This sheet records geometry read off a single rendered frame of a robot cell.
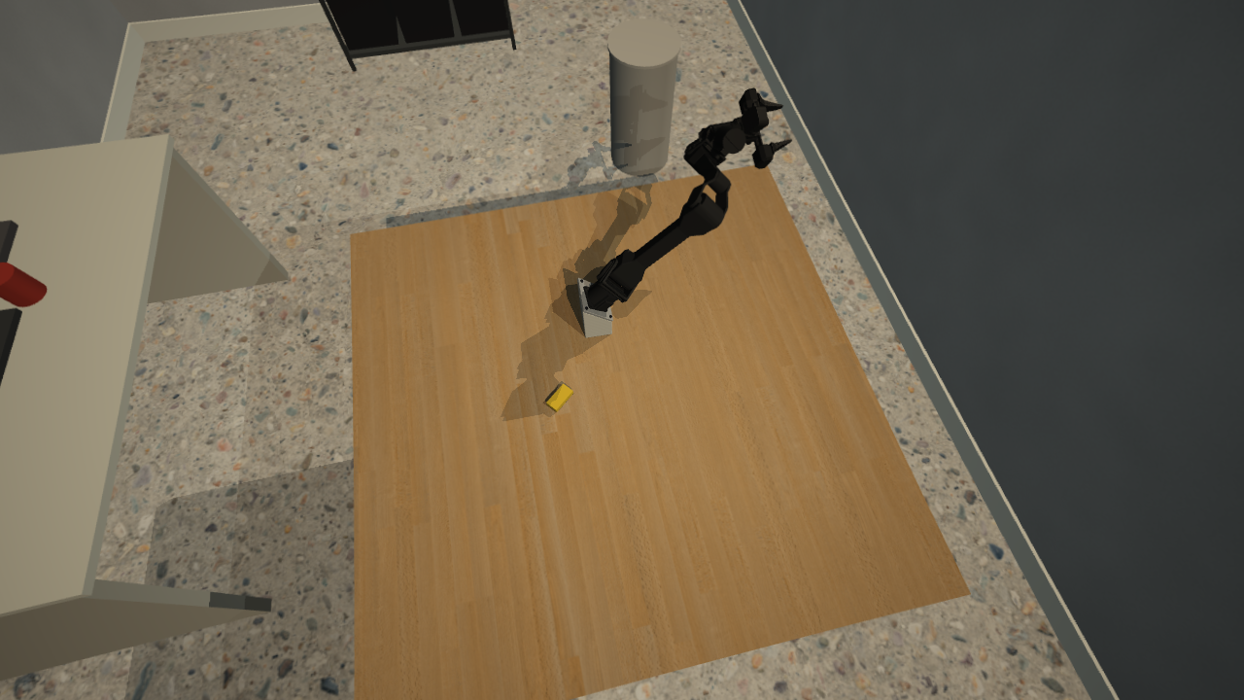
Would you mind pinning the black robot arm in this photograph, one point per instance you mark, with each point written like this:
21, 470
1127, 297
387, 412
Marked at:
701, 216

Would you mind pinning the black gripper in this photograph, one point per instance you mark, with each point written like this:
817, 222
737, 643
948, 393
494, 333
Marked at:
763, 154

